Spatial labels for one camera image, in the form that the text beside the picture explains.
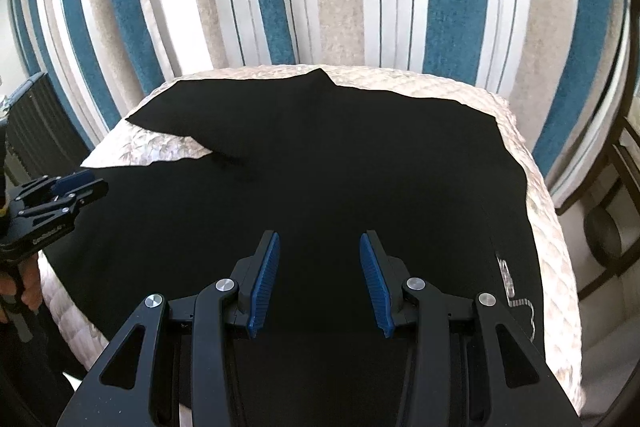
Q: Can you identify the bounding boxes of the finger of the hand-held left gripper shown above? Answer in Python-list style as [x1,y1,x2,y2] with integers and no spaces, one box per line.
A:
[11,171,97,204]
[17,179,109,219]

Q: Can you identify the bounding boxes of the black pants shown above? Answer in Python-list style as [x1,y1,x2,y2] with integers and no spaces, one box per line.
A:
[40,68,547,427]

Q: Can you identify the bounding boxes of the person's left hand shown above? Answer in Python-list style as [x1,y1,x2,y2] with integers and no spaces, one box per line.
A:
[0,252,45,320]

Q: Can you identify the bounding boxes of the person's dark clothing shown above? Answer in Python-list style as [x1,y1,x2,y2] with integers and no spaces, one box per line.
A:
[0,302,93,427]

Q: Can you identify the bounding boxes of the bed with quilted floral cover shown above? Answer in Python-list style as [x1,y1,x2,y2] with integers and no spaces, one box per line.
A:
[39,64,585,427]

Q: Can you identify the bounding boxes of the dark wooden chair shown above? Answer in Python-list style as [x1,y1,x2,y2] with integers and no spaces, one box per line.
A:
[554,104,640,300]

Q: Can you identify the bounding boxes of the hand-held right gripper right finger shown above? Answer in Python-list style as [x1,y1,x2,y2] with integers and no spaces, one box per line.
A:
[360,229,583,427]

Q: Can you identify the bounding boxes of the dark ribbed radiator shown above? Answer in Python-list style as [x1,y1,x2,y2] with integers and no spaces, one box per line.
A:
[0,71,85,182]

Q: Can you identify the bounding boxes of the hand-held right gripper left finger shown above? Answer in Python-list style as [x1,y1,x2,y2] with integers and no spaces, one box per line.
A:
[57,229,282,427]

